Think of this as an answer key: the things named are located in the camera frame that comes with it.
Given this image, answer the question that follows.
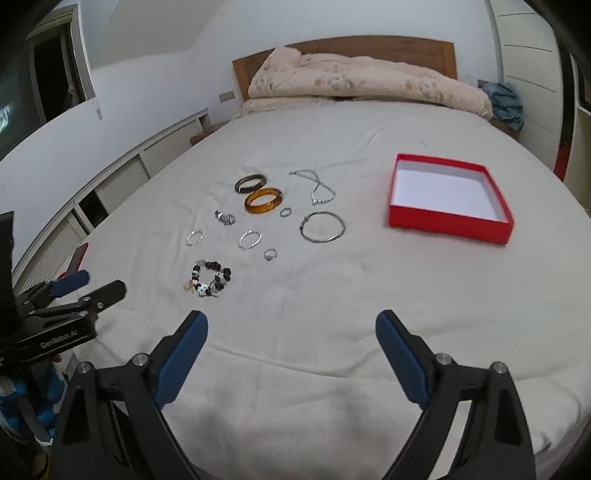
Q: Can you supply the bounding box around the silver pearl necklace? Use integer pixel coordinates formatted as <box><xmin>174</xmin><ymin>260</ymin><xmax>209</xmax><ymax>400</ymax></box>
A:
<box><xmin>288</xmin><ymin>168</ymin><xmax>338</xmax><ymax>207</ymax></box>

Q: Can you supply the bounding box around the blue white gloved hand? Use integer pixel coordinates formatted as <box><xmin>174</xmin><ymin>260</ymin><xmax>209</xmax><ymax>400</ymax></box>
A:
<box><xmin>1</xmin><ymin>362</ymin><xmax>67</xmax><ymax>447</ymax></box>

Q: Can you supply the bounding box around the dark green bangle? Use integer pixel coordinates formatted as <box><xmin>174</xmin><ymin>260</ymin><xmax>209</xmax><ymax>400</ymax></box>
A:
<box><xmin>235</xmin><ymin>174</ymin><xmax>267</xmax><ymax>195</ymax></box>

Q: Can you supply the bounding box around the silver ornate brooch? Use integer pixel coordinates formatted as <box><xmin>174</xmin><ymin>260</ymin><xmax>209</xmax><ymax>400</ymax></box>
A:
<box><xmin>214</xmin><ymin>210</ymin><xmax>235</xmax><ymax>226</ymax></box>

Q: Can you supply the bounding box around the white low cabinet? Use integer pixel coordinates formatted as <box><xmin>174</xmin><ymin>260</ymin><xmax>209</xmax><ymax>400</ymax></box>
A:
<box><xmin>12</xmin><ymin>109</ymin><xmax>211</xmax><ymax>293</ymax></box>

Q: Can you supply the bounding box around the red jewelry box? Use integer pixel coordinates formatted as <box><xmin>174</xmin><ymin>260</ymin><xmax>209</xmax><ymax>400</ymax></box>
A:
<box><xmin>388</xmin><ymin>153</ymin><xmax>515</xmax><ymax>245</ymax></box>

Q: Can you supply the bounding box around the blue crumpled cloth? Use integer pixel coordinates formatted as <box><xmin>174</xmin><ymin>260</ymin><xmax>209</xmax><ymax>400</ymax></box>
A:
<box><xmin>481</xmin><ymin>82</ymin><xmax>525</xmax><ymax>132</ymax></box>

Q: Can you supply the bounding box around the wall switch plate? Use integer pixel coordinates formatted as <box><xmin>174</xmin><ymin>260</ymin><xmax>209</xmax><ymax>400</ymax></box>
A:
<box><xmin>218</xmin><ymin>90</ymin><xmax>235</xmax><ymax>103</ymax></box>

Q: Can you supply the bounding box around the beige floral duvet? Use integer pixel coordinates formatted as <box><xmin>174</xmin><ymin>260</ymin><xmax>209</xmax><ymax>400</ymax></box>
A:
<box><xmin>233</xmin><ymin>47</ymin><xmax>493</xmax><ymax>120</ymax></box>

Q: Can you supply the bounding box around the wooden headboard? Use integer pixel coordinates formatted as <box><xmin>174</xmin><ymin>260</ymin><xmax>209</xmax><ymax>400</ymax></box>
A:
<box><xmin>231</xmin><ymin>35</ymin><xmax>459</xmax><ymax>103</ymax></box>

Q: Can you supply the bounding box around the large thin silver bangle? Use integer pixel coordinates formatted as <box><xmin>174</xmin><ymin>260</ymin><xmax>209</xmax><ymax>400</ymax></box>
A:
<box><xmin>298</xmin><ymin>211</ymin><xmax>346</xmax><ymax>244</ymax></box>

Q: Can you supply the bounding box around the amber bangle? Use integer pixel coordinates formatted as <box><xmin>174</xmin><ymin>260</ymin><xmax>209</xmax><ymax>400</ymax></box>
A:
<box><xmin>243</xmin><ymin>187</ymin><xmax>283</xmax><ymax>215</ymax></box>

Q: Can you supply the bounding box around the white bed sheet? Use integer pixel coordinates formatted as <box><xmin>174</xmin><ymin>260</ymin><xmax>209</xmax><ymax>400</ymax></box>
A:
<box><xmin>76</xmin><ymin>102</ymin><xmax>590</xmax><ymax>479</ymax></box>

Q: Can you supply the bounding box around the white wardrobe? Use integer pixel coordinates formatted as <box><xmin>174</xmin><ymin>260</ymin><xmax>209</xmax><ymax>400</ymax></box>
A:
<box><xmin>488</xmin><ymin>0</ymin><xmax>573</xmax><ymax>171</ymax></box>

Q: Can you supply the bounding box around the dark beaded bracelet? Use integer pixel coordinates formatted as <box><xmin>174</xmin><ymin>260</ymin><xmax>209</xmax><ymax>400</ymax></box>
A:
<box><xmin>182</xmin><ymin>260</ymin><xmax>233</xmax><ymax>298</ymax></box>

